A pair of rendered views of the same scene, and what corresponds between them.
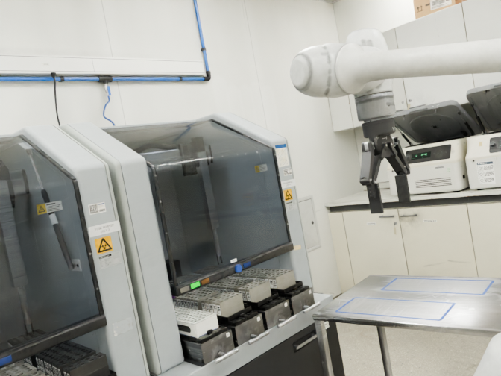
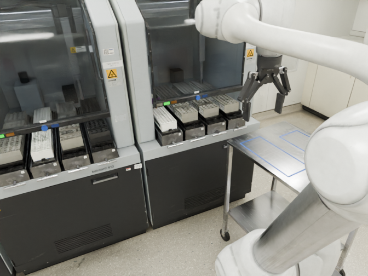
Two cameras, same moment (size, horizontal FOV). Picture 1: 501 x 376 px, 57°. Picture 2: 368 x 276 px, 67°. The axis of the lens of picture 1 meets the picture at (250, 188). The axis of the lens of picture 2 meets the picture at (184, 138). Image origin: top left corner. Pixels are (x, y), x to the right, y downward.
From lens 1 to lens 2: 0.51 m
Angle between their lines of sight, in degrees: 34
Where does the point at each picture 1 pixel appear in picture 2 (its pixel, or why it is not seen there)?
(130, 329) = (124, 120)
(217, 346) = (172, 138)
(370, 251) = (328, 82)
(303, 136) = not seen: outside the picture
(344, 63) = (227, 22)
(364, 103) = not seen: hidden behind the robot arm
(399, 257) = (345, 93)
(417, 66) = (273, 46)
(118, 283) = (119, 96)
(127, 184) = (130, 38)
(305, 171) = (304, 14)
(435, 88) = not seen: outside the picture
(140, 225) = (136, 64)
